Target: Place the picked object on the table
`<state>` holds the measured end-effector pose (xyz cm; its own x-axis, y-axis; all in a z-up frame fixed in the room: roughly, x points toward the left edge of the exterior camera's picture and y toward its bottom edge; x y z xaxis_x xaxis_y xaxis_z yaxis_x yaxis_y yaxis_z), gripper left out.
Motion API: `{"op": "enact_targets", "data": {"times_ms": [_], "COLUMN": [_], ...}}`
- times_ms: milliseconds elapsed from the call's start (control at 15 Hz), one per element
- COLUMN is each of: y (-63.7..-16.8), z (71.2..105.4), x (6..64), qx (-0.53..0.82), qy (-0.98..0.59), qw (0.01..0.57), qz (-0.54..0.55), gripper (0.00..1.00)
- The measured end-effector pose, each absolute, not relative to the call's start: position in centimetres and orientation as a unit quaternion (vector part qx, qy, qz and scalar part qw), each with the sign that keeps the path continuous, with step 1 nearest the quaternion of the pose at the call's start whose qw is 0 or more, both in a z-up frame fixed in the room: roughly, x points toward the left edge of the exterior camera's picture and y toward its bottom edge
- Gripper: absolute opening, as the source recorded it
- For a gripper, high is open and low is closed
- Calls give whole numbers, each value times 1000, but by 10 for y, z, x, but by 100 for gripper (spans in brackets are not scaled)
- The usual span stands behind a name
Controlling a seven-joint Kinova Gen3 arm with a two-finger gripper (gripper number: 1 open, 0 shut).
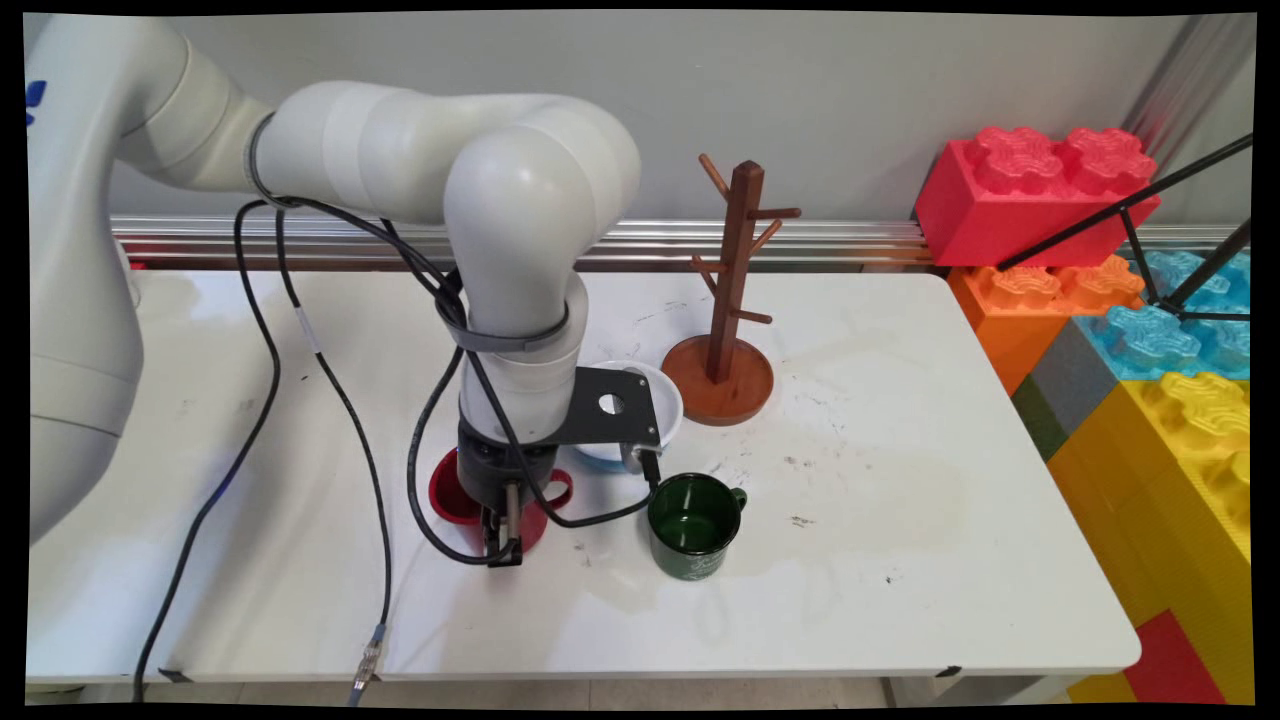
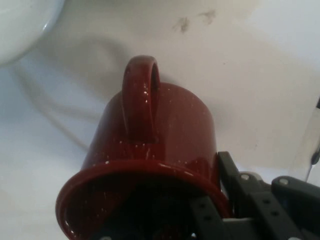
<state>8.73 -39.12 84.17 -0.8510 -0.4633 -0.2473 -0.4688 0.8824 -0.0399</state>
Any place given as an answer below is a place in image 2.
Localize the red speckled enamel mug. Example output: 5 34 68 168
55 55 235 240

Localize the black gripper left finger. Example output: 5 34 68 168
188 195 226 240

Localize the white bowl with blue outside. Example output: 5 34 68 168
0 0 66 67

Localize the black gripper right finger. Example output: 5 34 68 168
217 150 320 240

